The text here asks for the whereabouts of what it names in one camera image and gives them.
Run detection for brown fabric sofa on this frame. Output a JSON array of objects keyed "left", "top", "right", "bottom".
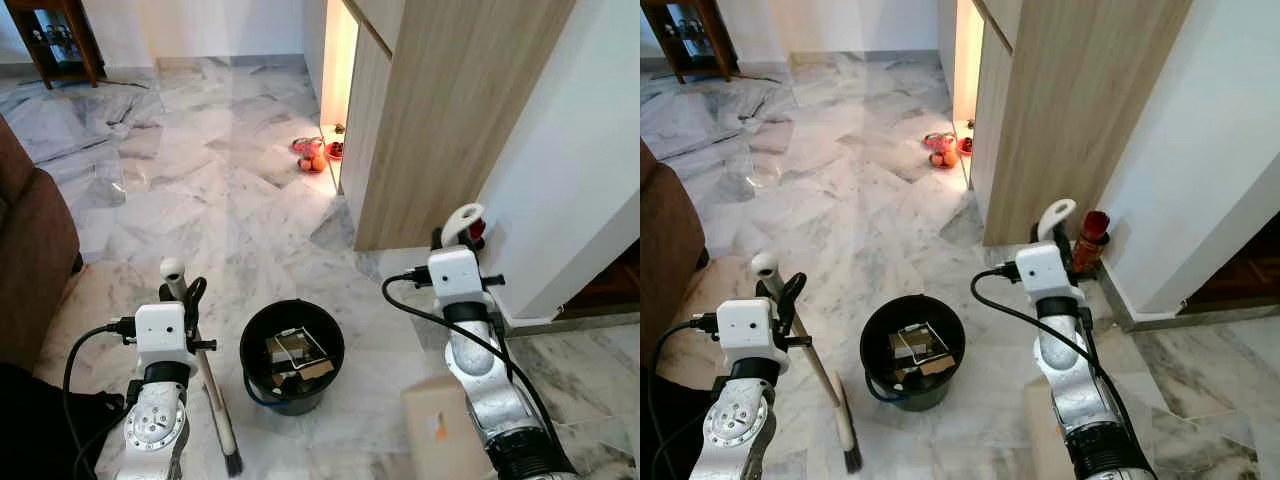
[
  {"left": 0, "top": 115, "right": 83, "bottom": 373},
  {"left": 640, "top": 140, "right": 709, "bottom": 361}
]

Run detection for light wood cabinet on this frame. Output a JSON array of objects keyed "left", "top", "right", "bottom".
[
  {"left": 338, "top": 0, "right": 578, "bottom": 253},
  {"left": 968, "top": 0, "right": 1194, "bottom": 248}
]

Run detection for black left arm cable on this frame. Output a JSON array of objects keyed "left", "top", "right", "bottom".
[
  {"left": 648, "top": 314, "right": 719, "bottom": 480},
  {"left": 62, "top": 317, "right": 137, "bottom": 480}
]

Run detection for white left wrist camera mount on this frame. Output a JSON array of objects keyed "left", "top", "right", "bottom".
[
  {"left": 716, "top": 298, "right": 783, "bottom": 363},
  {"left": 134, "top": 303, "right": 197, "bottom": 367}
]

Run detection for cardboard scraps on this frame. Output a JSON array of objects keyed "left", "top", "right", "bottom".
[
  {"left": 888, "top": 322, "right": 953, "bottom": 386},
  {"left": 264, "top": 328, "right": 337, "bottom": 386}
]

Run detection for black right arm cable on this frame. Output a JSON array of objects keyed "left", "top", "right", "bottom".
[
  {"left": 969, "top": 262, "right": 1151, "bottom": 471},
  {"left": 381, "top": 268, "right": 561, "bottom": 471}
]

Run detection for black plastic bucket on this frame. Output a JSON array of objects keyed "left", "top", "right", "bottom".
[
  {"left": 239, "top": 298, "right": 347, "bottom": 417},
  {"left": 860, "top": 294, "right": 967, "bottom": 412}
]

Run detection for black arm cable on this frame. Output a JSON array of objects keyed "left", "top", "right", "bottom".
[
  {"left": 62, "top": 317, "right": 137, "bottom": 480},
  {"left": 969, "top": 262, "right": 1151, "bottom": 471},
  {"left": 648, "top": 314, "right": 719, "bottom": 480},
  {"left": 381, "top": 268, "right": 561, "bottom": 471}
]

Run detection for dark wood display cabinet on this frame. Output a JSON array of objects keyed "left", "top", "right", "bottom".
[
  {"left": 5, "top": 0, "right": 107, "bottom": 91},
  {"left": 642, "top": 0, "right": 741, "bottom": 85}
]

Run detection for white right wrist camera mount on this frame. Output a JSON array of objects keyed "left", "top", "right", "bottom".
[
  {"left": 1014, "top": 241, "right": 1077, "bottom": 299},
  {"left": 428, "top": 247, "right": 488, "bottom": 303}
]

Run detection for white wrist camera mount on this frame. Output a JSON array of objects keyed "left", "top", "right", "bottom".
[
  {"left": 1014, "top": 241, "right": 1077, "bottom": 299},
  {"left": 428, "top": 247, "right": 488, "bottom": 303},
  {"left": 716, "top": 298, "right": 783, "bottom": 363},
  {"left": 134, "top": 303, "right": 197, "bottom": 367}
]

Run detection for long-handled broom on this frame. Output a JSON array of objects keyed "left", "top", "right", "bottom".
[
  {"left": 160, "top": 257, "right": 245, "bottom": 477},
  {"left": 751, "top": 252, "right": 865, "bottom": 475}
]

